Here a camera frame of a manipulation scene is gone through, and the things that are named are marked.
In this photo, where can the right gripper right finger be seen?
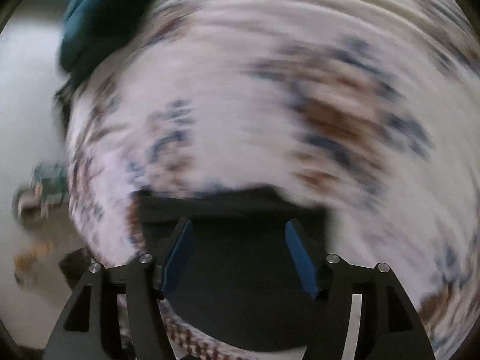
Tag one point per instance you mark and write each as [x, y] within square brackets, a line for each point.
[390, 328]

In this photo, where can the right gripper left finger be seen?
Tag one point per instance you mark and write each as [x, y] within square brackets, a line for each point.
[88, 326]

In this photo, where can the dark striped sweater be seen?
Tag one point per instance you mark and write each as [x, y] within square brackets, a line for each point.
[235, 285]

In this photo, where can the teal storage rack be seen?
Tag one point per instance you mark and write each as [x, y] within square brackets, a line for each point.
[47, 190]

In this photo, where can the floral bed cover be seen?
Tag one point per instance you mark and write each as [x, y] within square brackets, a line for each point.
[367, 108]

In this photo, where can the teal folded quilt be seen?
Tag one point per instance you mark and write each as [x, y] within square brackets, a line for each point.
[94, 29]

